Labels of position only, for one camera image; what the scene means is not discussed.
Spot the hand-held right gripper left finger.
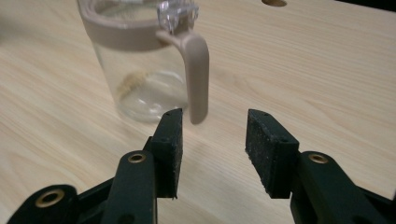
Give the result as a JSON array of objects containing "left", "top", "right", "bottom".
[{"left": 144, "top": 107, "right": 184, "bottom": 199}]

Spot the glass jar with beige collar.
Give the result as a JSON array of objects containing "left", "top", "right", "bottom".
[{"left": 76, "top": 0, "right": 210, "bottom": 125}]

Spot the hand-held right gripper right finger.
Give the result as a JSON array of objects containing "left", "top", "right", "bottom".
[{"left": 246, "top": 108, "right": 301, "bottom": 199}]

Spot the beige seasoning powder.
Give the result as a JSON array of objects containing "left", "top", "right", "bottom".
[{"left": 116, "top": 70, "right": 149, "bottom": 99}]

